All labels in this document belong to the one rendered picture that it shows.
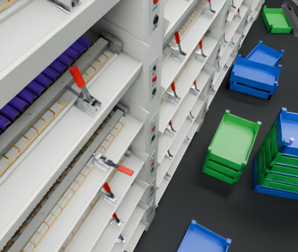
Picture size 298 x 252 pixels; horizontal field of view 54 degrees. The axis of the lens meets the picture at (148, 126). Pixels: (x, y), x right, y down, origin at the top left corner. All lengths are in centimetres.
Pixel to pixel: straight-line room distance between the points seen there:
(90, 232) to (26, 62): 59
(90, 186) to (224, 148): 108
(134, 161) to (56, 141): 46
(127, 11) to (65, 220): 43
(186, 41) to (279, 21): 205
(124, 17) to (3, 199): 37
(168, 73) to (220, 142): 85
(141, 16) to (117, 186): 51
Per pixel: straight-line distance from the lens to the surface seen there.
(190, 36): 103
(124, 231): 125
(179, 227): 158
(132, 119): 76
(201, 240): 157
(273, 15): 306
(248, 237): 163
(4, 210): 47
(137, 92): 69
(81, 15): 40
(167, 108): 105
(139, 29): 58
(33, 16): 39
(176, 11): 77
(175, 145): 144
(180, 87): 113
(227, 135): 170
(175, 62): 93
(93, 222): 85
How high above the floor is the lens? 149
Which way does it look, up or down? 52 degrees down
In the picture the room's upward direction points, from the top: straight up
